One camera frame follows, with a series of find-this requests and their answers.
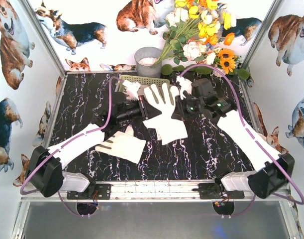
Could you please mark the small sunflower pot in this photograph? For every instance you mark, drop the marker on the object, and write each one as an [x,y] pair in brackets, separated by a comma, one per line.
[227,60]

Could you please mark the artificial flower bouquet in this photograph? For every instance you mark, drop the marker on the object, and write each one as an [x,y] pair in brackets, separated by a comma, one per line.
[194,29]

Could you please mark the grey metal bucket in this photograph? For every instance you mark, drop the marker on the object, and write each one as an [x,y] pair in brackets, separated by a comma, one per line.
[147,63]

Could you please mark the aluminium front frame rail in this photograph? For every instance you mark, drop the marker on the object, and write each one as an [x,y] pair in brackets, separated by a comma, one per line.
[141,191]

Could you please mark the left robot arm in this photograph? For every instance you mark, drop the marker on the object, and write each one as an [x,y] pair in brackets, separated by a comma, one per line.
[46,168]

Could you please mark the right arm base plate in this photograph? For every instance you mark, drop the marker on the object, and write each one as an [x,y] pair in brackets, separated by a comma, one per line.
[217,191]

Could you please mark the pale green storage basket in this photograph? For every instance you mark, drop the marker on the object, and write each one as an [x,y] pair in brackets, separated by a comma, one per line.
[144,81]

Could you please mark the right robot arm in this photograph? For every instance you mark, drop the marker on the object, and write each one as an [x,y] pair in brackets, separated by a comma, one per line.
[271,169]

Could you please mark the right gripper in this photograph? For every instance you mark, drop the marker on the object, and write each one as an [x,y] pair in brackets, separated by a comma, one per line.
[181,108]

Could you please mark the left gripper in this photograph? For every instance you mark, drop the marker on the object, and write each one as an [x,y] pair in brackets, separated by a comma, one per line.
[144,109]

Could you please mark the white glove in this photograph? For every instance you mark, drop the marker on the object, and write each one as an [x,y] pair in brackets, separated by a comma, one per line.
[123,145]
[167,128]

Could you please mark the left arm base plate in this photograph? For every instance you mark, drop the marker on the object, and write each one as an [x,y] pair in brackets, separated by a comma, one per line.
[94,190]

